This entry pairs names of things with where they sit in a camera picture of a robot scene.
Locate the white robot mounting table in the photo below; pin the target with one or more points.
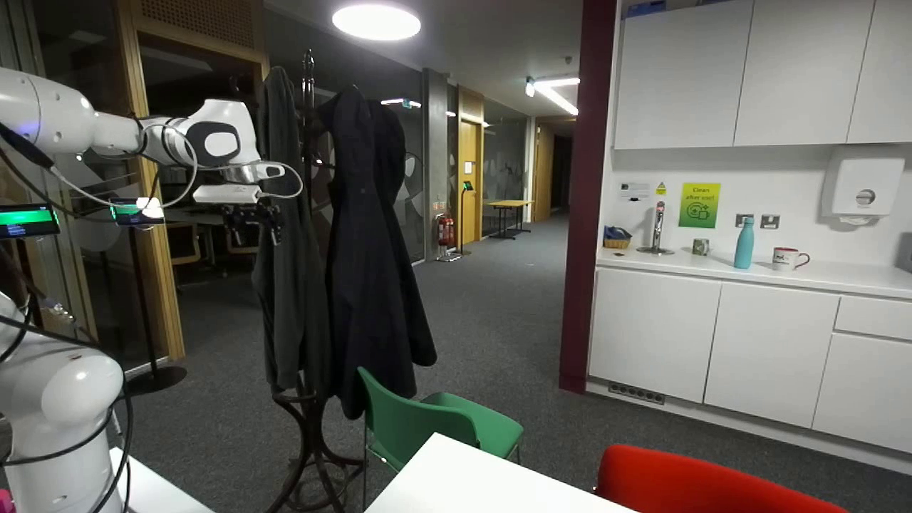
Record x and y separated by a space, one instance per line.
160 488

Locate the white lower kitchen cabinets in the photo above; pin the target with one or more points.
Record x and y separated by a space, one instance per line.
758 353

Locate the teal water bottle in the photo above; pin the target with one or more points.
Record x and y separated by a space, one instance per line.
744 247

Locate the white kitchen cabinets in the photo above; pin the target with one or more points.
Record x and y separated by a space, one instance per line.
758 72
758 353

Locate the yellow warning sticker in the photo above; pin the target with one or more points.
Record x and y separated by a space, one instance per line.
663 189

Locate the strip ceiling light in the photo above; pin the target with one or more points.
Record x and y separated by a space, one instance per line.
556 95

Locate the white ceramic mug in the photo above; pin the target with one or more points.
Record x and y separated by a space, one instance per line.
787 257

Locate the white paper towel dispenser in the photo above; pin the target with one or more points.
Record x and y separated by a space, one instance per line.
858 189

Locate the wall power socket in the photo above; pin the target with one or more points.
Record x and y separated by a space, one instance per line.
771 220

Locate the chrome kitchen tap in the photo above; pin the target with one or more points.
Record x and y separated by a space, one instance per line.
657 229

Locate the green wall poster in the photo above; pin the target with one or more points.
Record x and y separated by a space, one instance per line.
698 206

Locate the black metal coat stand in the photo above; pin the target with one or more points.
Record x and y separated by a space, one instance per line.
308 76

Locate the green glowing screen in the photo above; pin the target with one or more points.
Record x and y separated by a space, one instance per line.
138 212
27 219

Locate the red fire extinguisher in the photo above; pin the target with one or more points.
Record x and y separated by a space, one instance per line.
445 232

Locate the white upper kitchen cabinets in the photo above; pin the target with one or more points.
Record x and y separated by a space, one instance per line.
758 72

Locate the green plastic chair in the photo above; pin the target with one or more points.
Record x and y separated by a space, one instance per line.
409 430

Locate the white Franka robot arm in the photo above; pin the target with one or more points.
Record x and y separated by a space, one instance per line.
47 119

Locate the wooden corridor table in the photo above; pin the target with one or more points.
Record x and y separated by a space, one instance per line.
503 203

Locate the grey hoodie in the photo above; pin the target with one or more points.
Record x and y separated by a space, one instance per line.
285 286

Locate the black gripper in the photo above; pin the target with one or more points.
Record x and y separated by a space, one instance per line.
261 219

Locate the small grey cup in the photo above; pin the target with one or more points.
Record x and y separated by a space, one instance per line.
701 247

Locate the white wall notice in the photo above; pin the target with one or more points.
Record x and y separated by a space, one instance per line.
634 192

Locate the red chair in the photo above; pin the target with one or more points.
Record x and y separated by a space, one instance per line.
701 487

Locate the yellow wooden door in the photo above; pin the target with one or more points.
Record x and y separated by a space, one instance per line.
472 186

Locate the round ceiling light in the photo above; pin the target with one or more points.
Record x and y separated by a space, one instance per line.
376 21

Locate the black round base stand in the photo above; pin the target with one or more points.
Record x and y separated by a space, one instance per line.
158 381

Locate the small blue yellow container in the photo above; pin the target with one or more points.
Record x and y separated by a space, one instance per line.
617 237

